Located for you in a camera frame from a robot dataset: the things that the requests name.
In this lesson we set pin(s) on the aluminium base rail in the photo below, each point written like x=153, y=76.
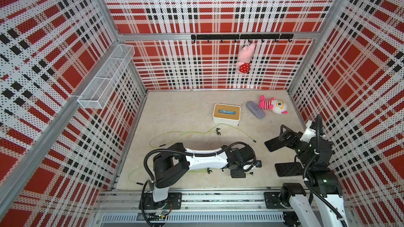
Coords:
x=197, y=206

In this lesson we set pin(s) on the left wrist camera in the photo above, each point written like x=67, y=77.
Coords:
x=257, y=164

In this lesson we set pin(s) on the silver-edged black smartphone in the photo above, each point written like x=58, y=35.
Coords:
x=274, y=144

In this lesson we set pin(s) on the green wired earphones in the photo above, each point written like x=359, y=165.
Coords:
x=216, y=130
x=207, y=170

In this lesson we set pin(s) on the grey glasses case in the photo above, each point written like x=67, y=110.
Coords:
x=255, y=109

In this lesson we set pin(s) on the black hook rail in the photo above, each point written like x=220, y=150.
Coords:
x=239, y=37

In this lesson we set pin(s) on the white tissue box wooden top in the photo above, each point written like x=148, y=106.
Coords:
x=227, y=114

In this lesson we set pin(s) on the pink striped plush toy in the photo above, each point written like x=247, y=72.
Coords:
x=274, y=105

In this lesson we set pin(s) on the white wire mesh basket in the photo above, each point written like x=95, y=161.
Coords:
x=99, y=90

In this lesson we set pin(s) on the purple-edged black smartphone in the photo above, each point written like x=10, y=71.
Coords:
x=289, y=169

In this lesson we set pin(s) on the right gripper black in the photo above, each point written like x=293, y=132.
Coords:
x=295, y=136

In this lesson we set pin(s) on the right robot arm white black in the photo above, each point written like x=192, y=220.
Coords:
x=319, y=201

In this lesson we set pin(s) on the pink pig plush hanging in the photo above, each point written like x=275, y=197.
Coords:
x=244, y=58

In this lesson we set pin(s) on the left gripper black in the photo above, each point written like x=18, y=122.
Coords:
x=238, y=174

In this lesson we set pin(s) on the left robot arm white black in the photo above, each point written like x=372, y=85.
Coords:
x=166, y=166

